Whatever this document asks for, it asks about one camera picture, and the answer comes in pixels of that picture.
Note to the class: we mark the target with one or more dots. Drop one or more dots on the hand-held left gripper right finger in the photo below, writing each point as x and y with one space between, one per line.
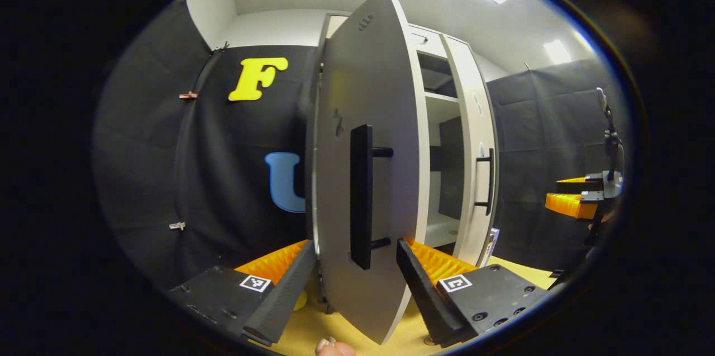
424 294

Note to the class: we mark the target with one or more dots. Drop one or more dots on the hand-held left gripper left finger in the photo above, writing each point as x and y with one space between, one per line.
282 300

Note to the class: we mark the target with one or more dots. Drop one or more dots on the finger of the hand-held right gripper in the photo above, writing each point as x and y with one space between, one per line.
567 205
586 185

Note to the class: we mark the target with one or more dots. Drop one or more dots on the white cabinet door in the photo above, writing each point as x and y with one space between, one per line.
466 121
380 76

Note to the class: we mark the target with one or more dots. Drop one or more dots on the white cabinet shelf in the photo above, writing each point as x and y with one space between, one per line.
441 107
441 230

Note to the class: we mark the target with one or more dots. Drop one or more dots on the white and grey cabinet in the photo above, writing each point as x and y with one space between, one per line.
449 166

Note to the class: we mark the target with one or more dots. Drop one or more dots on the white cabinet drawer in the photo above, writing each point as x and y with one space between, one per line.
433 46

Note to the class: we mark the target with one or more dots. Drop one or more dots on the white printed card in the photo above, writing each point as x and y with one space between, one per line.
493 247

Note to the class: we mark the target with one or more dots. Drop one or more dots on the small white cloth clip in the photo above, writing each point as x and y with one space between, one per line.
177 226

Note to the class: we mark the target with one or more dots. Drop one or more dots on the small ceiling light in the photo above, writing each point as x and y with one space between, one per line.
557 51

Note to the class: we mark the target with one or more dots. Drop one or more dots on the small red cloth clip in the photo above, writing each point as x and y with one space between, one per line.
188 95

